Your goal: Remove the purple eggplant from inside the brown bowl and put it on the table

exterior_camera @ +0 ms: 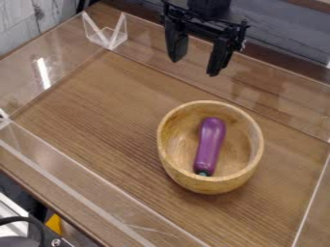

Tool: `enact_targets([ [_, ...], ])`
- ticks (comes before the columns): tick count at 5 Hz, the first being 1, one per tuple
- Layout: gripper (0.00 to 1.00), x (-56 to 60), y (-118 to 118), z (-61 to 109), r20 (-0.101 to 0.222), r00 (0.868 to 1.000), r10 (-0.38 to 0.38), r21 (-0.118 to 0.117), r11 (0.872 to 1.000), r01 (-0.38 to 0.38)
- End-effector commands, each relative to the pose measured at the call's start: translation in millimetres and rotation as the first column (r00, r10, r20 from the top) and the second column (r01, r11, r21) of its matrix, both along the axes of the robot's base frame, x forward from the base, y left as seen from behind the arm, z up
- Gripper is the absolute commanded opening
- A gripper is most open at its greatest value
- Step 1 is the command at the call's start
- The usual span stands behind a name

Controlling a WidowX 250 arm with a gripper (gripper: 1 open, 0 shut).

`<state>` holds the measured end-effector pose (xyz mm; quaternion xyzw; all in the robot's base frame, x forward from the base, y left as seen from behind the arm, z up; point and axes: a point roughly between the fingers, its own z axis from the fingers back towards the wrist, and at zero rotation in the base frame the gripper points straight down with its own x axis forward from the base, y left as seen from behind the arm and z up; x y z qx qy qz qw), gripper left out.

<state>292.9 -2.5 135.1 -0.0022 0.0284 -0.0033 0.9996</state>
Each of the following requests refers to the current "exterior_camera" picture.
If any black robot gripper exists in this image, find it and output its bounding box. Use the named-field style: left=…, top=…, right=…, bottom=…
left=162, top=0, right=250, bottom=77

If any purple toy eggplant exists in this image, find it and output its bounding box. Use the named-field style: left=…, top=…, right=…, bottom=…
left=194, top=118, right=227, bottom=177

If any light wooden bowl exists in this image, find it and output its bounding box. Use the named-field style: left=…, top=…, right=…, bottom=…
left=157, top=100, right=265, bottom=195

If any clear acrylic corner bracket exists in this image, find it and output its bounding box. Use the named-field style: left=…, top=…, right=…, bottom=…
left=82, top=13, right=129, bottom=50

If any clear acrylic tray wall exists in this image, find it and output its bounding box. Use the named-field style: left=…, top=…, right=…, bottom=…
left=0, top=109, right=210, bottom=247

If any black cable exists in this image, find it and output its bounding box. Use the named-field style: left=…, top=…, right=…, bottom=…
left=0, top=215, right=47, bottom=247

